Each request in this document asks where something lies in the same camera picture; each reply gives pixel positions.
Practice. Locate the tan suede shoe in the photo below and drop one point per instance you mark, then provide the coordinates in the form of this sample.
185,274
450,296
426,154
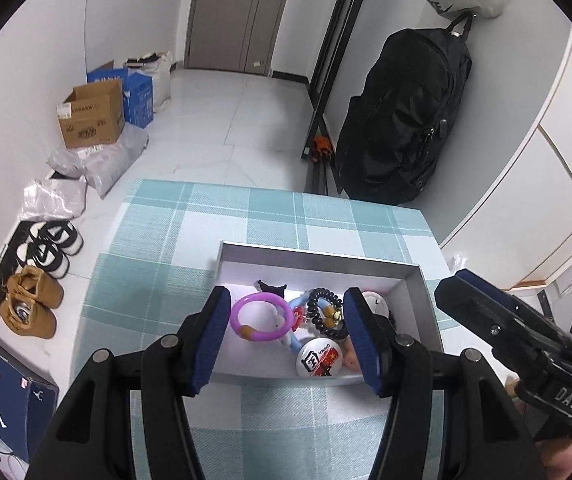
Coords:
26,317
36,284

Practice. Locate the teal plaid tablecloth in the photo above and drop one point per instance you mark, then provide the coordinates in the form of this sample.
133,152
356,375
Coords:
158,266

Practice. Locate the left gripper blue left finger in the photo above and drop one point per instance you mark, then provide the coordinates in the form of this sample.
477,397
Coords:
206,337

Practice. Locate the brown cardboard box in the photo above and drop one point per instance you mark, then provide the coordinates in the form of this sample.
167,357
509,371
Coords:
92,114

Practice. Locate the grey door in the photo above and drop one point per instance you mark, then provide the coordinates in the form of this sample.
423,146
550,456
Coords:
235,36

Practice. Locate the grey plastic parcel bags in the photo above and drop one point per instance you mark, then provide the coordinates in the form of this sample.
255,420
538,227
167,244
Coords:
101,165

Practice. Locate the black white sneaker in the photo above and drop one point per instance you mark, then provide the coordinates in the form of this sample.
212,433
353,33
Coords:
43,255
61,233

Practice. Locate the blue jordan shoe box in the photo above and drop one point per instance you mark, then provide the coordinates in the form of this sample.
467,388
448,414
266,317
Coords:
27,404

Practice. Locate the person's right hand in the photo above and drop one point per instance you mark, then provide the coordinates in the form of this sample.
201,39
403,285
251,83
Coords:
565,459

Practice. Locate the clear plastic wrapped package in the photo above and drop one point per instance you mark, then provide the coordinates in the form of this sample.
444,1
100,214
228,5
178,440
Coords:
53,199

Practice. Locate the black coat rack stand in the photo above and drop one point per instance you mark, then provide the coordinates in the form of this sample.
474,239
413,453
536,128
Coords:
318,149

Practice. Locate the white round pin badge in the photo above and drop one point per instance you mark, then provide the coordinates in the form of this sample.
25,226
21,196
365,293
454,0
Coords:
320,357

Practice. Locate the black backpack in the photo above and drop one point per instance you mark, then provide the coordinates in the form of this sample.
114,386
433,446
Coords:
395,130

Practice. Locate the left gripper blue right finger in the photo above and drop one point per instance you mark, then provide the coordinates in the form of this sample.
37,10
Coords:
370,335

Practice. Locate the white sack with black items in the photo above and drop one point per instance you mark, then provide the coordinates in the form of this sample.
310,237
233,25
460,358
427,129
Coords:
157,66

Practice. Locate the blue cardboard box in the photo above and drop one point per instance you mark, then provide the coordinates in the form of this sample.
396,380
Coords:
137,92

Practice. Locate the grey phone box lid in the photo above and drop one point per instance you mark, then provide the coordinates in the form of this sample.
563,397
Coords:
312,284

